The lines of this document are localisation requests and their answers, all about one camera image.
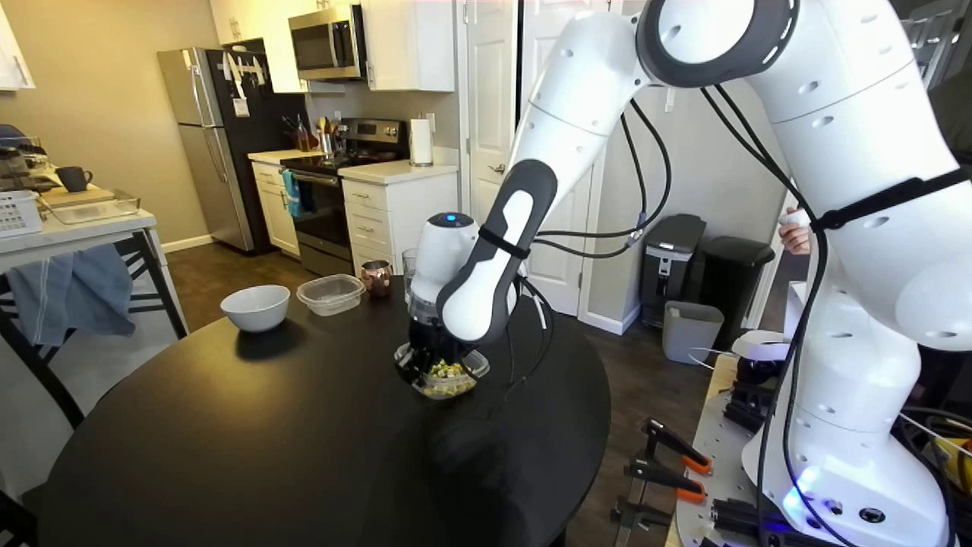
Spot white perforated basket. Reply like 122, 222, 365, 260
0, 187, 45, 240

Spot white upper kitchen cabinet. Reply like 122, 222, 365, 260
358, 0, 458, 98

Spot small brown candle jar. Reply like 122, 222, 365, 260
358, 257, 396, 301

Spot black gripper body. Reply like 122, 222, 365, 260
403, 310, 450, 359

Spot blue cloth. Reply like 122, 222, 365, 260
9, 242, 138, 353

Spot white side table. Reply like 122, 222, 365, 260
0, 207, 190, 427

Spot grey lidded trash can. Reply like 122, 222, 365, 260
639, 211, 709, 329

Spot white ceramic bowl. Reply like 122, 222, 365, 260
218, 283, 294, 338

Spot person's hand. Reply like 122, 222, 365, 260
777, 215, 818, 257

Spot narrow white counter cabinet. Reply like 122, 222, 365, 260
247, 150, 308, 260

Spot white round lid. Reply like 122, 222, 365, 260
729, 329, 803, 365

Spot white panel door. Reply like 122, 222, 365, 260
458, 0, 611, 315

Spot white paper towel roll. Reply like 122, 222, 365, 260
407, 114, 436, 170

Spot empty clear plastic container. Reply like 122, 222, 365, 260
294, 271, 369, 320

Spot black kitchen stove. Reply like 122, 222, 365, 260
280, 114, 414, 276

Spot small grey plastic bin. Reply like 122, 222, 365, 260
659, 298, 729, 368

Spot black mug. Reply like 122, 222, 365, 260
54, 165, 98, 193

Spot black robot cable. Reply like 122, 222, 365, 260
530, 98, 678, 260

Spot stainless steel refrigerator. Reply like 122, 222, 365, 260
154, 36, 308, 255

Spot black trash can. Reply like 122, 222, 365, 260
695, 233, 777, 353

